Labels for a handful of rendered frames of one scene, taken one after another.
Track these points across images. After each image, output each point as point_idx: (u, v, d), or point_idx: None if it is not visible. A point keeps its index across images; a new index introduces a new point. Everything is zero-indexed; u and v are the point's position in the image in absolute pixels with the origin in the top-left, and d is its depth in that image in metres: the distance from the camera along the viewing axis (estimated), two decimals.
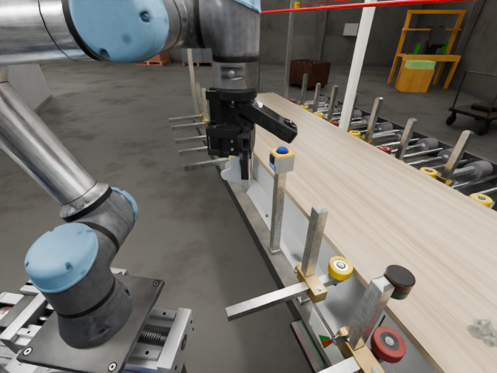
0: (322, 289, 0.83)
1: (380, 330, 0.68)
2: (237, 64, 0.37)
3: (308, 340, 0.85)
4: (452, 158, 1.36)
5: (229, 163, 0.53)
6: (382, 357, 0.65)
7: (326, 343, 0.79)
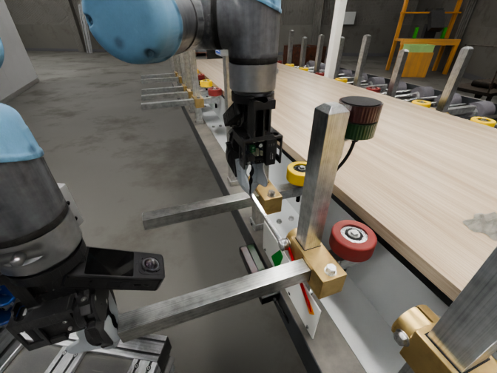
0: (274, 194, 0.63)
1: (342, 223, 0.48)
2: None
3: (259, 263, 0.66)
4: (449, 83, 1.17)
5: (248, 180, 0.47)
6: (342, 253, 0.45)
7: (302, 289, 0.49)
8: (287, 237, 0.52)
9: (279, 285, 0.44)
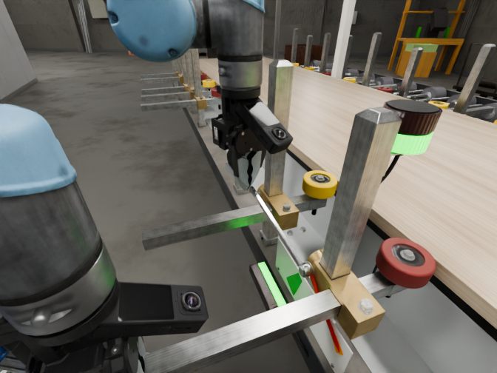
0: (290, 208, 0.56)
1: (392, 242, 0.42)
2: (225, 63, 0.39)
3: (272, 286, 0.59)
4: (468, 83, 1.10)
5: None
6: (396, 278, 0.39)
7: (328, 323, 0.42)
8: (308, 262, 0.45)
9: (326, 314, 0.38)
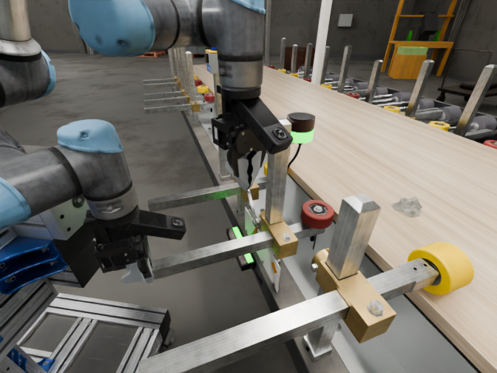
0: (253, 185, 0.80)
1: (310, 202, 0.66)
2: (225, 63, 0.39)
3: None
4: (415, 92, 1.33)
5: None
6: (308, 222, 0.62)
7: None
8: (261, 222, 0.67)
9: (264, 244, 0.61)
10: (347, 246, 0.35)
